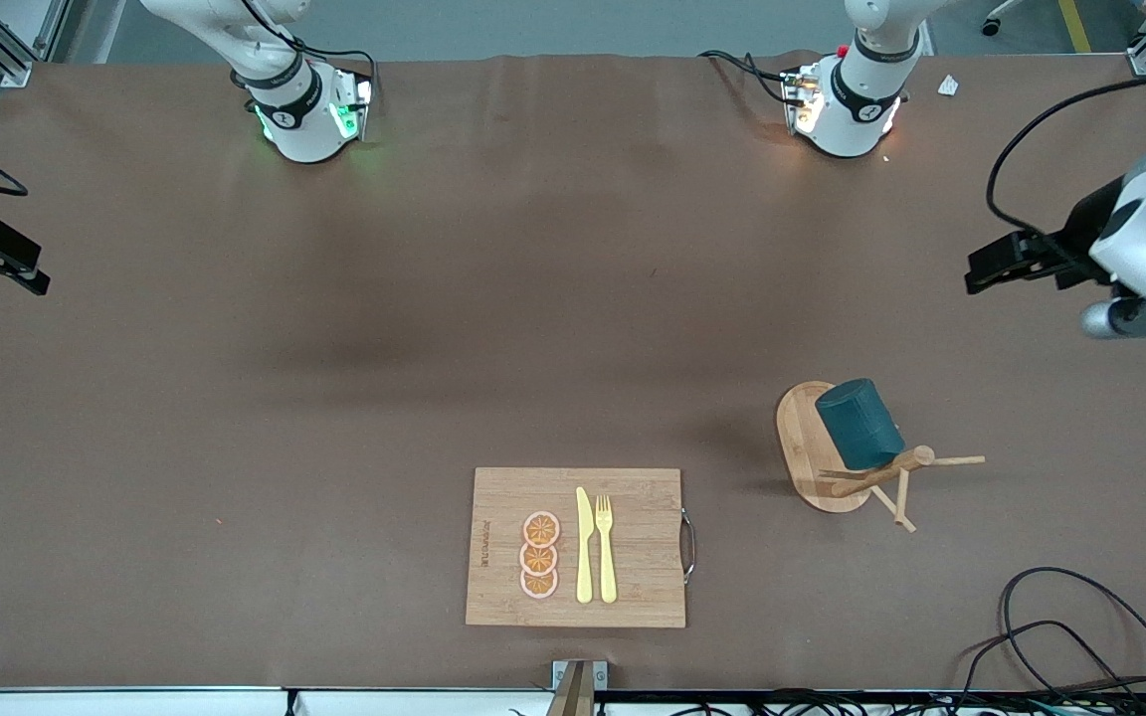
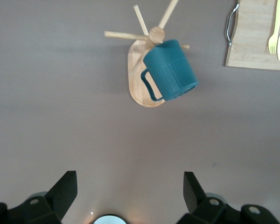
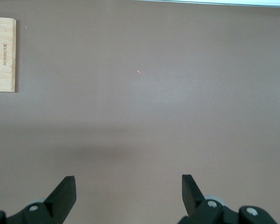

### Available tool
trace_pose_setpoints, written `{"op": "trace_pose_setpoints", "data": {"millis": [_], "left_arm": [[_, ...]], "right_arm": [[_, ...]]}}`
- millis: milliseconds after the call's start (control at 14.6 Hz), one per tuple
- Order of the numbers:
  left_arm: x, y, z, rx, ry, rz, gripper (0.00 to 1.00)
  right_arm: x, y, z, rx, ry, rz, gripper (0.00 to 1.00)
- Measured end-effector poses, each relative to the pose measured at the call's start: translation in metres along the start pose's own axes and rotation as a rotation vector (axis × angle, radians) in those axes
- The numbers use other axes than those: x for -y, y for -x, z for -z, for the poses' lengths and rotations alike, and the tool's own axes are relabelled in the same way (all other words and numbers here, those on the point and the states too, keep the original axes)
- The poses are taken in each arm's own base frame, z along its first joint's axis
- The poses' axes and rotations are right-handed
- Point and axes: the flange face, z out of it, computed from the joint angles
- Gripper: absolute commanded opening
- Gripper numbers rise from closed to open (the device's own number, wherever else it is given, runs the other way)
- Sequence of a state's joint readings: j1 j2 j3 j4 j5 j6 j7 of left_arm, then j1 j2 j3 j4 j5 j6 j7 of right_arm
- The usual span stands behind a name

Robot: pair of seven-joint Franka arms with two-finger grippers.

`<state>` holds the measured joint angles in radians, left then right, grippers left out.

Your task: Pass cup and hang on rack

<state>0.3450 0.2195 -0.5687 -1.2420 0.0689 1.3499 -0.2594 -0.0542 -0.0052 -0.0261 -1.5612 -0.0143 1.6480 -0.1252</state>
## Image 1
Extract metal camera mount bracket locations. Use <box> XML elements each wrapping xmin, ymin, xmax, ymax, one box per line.
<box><xmin>545</xmin><ymin>659</ymin><xmax>609</xmax><ymax>716</ymax></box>

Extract white table edge rail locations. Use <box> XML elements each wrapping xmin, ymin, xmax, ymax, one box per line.
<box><xmin>0</xmin><ymin>686</ymin><xmax>763</xmax><ymax>716</ymax></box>

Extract yellow plastic knife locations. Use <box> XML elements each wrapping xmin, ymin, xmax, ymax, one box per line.
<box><xmin>575</xmin><ymin>486</ymin><xmax>595</xmax><ymax>605</ymax></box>

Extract wooden cup rack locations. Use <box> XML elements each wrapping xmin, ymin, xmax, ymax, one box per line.
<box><xmin>776</xmin><ymin>381</ymin><xmax>989</xmax><ymax>534</ymax></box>

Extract black looped floor cable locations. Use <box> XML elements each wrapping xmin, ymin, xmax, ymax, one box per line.
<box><xmin>959</xmin><ymin>621</ymin><xmax>1136</xmax><ymax>716</ymax></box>
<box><xmin>999</xmin><ymin>567</ymin><xmax>1146</xmax><ymax>702</ymax></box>

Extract office chair caster leg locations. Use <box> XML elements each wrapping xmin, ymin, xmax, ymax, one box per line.
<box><xmin>981</xmin><ymin>0</ymin><xmax>1027</xmax><ymax>37</ymax></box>

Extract yellow plastic fork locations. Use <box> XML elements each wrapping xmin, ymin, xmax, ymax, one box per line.
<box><xmin>595</xmin><ymin>494</ymin><xmax>619</xmax><ymax>605</ymax></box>

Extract bamboo cutting board metal handle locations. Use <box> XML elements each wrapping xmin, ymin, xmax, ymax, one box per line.
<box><xmin>465</xmin><ymin>467</ymin><xmax>696</xmax><ymax>629</ymax></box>

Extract black cable bundle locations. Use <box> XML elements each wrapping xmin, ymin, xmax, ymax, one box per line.
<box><xmin>601</xmin><ymin>686</ymin><xmax>1146</xmax><ymax>716</ymax></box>

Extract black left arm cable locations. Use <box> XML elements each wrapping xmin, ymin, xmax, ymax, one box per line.
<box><xmin>988</xmin><ymin>75</ymin><xmax>1146</xmax><ymax>240</ymax></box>

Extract teal cup yellow inside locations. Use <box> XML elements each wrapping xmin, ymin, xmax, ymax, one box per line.
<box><xmin>815</xmin><ymin>377</ymin><xmax>906</xmax><ymax>471</ymax></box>

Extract large table cover sheet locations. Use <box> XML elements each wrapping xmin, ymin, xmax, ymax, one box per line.
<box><xmin>0</xmin><ymin>50</ymin><xmax>1146</xmax><ymax>693</ymax></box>

